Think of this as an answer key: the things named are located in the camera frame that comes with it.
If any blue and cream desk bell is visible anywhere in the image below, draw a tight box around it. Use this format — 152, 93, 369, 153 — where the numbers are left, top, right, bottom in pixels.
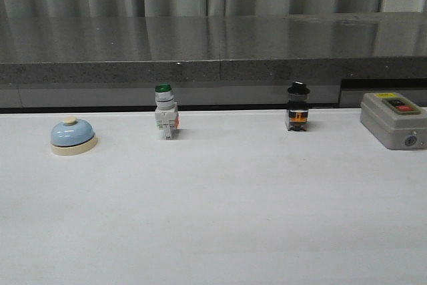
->
50, 116, 97, 156

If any grey stone countertop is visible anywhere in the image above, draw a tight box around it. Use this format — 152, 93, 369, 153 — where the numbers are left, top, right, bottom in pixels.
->
1, 13, 426, 112

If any green pilot light switch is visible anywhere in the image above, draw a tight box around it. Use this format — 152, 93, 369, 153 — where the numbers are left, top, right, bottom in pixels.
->
155, 83, 179, 139

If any black rotary selector switch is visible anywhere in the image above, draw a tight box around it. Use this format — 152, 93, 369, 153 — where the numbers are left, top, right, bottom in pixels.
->
286, 81, 310, 131

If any grey on-off switch box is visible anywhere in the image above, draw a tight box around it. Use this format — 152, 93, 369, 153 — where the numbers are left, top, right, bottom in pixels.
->
360, 92, 426, 150

